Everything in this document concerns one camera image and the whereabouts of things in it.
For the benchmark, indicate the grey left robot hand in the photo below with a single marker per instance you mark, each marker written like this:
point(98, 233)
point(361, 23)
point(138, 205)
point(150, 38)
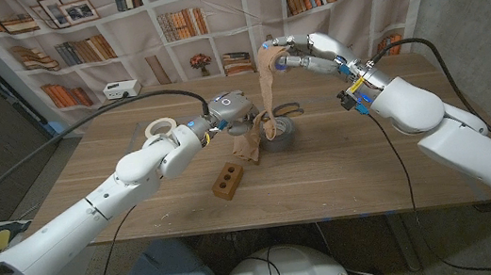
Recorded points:
point(232, 108)

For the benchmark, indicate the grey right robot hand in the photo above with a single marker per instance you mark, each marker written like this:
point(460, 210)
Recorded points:
point(330, 55)

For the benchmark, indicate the beige adhesive wrap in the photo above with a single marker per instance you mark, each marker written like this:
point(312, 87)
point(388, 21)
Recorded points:
point(265, 92)

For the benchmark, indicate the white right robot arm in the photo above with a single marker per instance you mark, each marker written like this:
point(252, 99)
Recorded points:
point(465, 142)

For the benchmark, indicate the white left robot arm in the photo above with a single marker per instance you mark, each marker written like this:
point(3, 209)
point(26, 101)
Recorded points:
point(81, 225)

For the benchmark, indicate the wooden block with holes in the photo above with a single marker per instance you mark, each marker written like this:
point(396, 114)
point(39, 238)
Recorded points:
point(225, 185)

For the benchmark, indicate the white masking tape roll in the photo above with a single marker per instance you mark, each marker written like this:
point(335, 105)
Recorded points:
point(156, 126)

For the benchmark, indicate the printed bookshelf backdrop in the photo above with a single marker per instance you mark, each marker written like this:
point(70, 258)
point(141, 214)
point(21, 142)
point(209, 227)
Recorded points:
point(212, 28)

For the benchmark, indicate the white power box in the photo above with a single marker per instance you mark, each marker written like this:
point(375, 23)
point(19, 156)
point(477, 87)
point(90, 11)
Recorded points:
point(120, 89)

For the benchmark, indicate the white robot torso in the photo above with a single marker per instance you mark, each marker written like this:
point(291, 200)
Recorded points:
point(291, 269)

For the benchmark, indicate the dark metal table leg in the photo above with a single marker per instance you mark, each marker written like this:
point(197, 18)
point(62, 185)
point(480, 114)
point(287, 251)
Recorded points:
point(399, 241)

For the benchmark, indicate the yellow black floor item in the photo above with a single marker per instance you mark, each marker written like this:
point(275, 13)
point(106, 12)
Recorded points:
point(2, 236)

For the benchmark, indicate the grey duct tape roll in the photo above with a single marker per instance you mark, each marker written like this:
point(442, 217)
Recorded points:
point(283, 137)

